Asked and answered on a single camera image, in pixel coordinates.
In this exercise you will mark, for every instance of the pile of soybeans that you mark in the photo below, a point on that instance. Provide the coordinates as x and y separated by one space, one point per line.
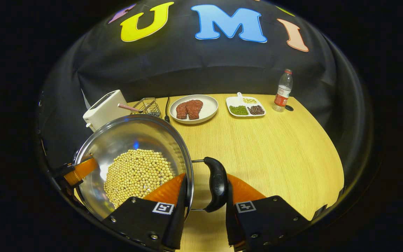
136 175

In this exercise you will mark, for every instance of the black backdrop cloth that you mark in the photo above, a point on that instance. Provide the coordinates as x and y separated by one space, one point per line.
187 70

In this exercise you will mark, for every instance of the stainless steel pot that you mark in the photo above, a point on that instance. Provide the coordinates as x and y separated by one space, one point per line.
135 133

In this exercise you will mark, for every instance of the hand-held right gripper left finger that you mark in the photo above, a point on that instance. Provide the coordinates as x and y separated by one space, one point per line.
180 217

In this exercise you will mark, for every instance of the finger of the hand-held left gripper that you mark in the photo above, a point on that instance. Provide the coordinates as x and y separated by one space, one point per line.
80 171

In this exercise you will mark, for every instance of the heap of dark red beans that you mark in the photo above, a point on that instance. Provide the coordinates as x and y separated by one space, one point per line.
256 110

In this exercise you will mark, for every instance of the white divided dish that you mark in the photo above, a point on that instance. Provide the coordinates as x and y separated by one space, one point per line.
234 101

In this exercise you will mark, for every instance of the pink striped straw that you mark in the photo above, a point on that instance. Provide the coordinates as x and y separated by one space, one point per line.
128 107

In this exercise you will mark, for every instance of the heap of green beans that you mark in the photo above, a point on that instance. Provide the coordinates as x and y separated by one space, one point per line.
238 110

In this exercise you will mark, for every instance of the clear plastic water bottle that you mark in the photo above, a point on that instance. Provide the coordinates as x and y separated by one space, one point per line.
282 94

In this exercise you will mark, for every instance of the black table grommet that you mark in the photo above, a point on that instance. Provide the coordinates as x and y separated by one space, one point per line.
289 108

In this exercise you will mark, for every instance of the white toaster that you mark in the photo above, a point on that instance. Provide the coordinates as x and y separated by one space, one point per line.
103 108

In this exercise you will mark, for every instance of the small heap of yellow beans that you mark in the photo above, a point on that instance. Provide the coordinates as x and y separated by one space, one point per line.
249 100

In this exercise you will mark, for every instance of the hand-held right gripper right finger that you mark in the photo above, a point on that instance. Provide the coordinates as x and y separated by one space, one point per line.
230 224

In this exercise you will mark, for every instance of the red meat slice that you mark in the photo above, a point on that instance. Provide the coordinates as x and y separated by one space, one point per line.
181 111
194 109

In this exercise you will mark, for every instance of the round white plate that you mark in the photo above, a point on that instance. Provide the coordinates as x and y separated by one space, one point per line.
210 106

